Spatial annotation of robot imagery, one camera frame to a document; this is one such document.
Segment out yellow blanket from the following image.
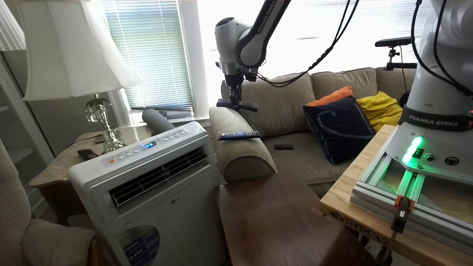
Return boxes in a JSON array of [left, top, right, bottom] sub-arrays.
[[358, 91, 402, 131]]

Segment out black remote with white label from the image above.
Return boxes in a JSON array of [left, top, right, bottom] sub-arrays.
[[216, 98, 257, 112]]

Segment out white window blinds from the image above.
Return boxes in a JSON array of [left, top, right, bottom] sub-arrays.
[[101, 0, 192, 109]]

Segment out black camera tripod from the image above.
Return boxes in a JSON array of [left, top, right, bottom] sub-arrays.
[[374, 36, 417, 70]]

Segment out navy blue throw pillow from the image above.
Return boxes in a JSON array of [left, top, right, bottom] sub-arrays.
[[303, 95, 376, 165]]

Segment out light wooden robot table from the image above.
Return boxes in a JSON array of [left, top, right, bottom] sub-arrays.
[[319, 125, 473, 266]]

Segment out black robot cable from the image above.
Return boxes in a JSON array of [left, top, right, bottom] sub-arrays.
[[257, 0, 473, 97]]

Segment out dark wooden side table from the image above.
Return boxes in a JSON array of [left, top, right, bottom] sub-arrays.
[[216, 174, 376, 266]]

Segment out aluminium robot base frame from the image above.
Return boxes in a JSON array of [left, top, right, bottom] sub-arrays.
[[350, 152, 473, 255]]

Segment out beige armchair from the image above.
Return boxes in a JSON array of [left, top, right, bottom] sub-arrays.
[[0, 141, 107, 266]]

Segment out orange throw pillow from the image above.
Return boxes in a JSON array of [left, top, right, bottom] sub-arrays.
[[305, 85, 353, 106]]

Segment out black device on end table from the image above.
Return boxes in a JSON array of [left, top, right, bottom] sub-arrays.
[[77, 149, 99, 160]]

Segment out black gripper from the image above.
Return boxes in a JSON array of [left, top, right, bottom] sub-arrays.
[[217, 61, 257, 104]]

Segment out small black remote on seat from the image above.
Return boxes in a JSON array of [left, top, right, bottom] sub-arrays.
[[274, 143, 293, 150]]

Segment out white shade table lamp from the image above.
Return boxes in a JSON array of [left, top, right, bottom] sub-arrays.
[[16, 0, 139, 152]]

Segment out beige fabric sofa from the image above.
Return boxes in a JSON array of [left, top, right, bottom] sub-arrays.
[[209, 66, 415, 197]]

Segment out black remote on armrest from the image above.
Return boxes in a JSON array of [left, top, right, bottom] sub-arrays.
[[219, 131, 260, 140]]

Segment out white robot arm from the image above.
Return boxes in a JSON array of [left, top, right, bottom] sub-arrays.
[[214, 0, 473, 183]]

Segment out orange black clamp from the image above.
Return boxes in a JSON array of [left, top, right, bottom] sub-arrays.
[[390, 194, 415, 233]]

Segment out brown lamp end table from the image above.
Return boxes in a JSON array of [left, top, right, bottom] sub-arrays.
[[28, 125, 154, 224]]

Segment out white portable air conditioner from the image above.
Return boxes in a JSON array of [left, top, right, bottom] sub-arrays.
[[70, 122, 226, 266]]

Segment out grey exhaust hose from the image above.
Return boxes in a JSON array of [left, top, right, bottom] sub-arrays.
[[142, 107, 176, 135]]

